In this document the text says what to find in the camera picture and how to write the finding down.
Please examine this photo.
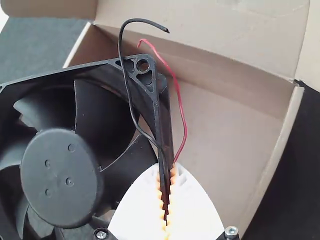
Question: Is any cardboard box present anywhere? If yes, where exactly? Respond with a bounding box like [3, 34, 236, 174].
[4, 0, 320, 233]

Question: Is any black square fan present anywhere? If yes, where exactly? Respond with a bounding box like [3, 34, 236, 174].
[0, 18, 188, 240]

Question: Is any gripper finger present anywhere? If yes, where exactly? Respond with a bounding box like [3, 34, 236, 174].
[166, 162, 240, 240]
[93, 163, 167, 240]

